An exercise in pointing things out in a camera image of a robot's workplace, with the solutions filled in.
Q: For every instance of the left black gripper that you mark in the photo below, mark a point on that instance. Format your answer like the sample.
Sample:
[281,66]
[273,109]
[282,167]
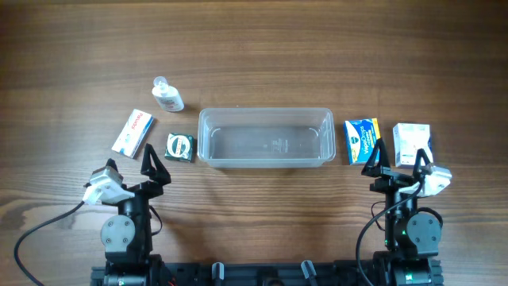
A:
[140,189]

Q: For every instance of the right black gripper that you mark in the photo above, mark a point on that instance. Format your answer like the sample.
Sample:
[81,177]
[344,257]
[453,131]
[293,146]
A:
[390,182]

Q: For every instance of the white plaster box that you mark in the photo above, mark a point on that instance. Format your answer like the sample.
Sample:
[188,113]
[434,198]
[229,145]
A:
[408,139]

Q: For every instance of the white Panadol box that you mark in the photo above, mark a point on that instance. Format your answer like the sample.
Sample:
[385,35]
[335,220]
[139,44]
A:
[133,133]

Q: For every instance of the blue yellow VapoDrops box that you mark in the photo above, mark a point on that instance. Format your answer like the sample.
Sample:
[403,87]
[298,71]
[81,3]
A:
[361,136]

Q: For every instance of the dark green square packet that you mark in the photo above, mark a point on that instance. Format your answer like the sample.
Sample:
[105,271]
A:
[179,147]

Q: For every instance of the white sanitizer bottle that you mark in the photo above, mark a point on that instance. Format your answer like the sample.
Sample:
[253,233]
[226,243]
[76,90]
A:
[166,95]

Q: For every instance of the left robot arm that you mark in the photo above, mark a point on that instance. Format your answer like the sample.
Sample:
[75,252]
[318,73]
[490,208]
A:
[127,236]

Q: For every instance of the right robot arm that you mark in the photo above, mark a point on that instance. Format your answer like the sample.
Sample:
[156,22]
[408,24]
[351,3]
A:
[412,233]

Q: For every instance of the clear plastic container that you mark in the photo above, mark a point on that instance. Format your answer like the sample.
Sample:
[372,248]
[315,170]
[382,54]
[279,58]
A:
[266,137]

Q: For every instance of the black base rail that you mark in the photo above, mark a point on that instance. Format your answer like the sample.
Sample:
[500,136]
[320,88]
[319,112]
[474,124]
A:
[338,273]

